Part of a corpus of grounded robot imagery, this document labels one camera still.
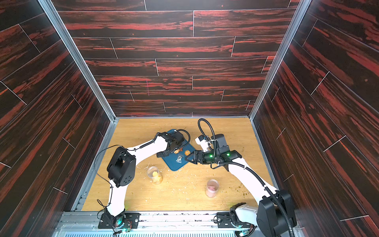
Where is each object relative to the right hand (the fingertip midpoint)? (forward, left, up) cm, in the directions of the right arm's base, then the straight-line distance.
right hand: (192, 157), depth 79 cm
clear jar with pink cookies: (-10, -12, -14) cm, 21 cm away
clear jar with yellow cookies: (-5, +22, -11) cm, 25 cm away
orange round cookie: (+12, +4, -16) cm, 20 cm away
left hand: (+11, +22, -8) cm, 26 cm away
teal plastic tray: (+7, +10, -16) cm, 20 cm away
